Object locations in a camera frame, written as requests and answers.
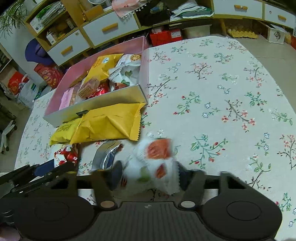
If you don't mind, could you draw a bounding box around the white snack packet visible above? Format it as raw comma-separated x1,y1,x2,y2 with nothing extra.
52,144,71,168

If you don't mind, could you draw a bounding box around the silver foil snack bag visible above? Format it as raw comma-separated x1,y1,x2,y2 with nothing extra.
90,141,122,173

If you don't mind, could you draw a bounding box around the red candy wrapper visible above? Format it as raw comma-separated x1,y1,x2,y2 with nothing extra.
58,145,78,165

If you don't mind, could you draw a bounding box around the yellow chip bag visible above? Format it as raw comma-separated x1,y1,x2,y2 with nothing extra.
49,118,82,146

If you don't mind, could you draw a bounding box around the white orange-print snack bag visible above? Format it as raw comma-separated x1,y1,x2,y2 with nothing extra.
120,137,180,195

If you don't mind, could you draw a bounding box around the large orange-yellow snack bag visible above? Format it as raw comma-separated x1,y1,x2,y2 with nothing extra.
70,103,145,144

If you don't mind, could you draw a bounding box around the pink wafer packet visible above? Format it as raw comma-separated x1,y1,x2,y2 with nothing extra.
59,87,74,110

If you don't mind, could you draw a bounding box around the floral tablecloth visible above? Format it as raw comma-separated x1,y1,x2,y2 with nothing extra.
14,34,296,241

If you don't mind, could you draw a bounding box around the pink cardboard box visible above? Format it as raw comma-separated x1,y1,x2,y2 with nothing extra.
44,36,149,127

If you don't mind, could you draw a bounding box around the red gift bag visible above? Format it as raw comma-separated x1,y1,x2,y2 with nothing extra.
34,63,64,89

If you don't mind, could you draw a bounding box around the yellow snack bag in box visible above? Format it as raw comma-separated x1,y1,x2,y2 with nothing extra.
84,53,123,83

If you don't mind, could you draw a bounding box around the white drawer cabinet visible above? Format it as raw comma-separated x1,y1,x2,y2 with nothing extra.
25,1,140,66

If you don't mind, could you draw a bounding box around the red storage box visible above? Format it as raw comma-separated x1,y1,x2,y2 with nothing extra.
149,29,183,47

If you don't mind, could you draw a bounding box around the potted green plant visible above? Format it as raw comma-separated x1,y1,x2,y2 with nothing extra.
1,1,27,38

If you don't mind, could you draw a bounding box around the low tv cabinet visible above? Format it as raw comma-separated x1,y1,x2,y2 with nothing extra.
136,0,295,29

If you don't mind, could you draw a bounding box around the pink table runner cloth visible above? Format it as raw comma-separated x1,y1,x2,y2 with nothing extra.
111,0,148,18

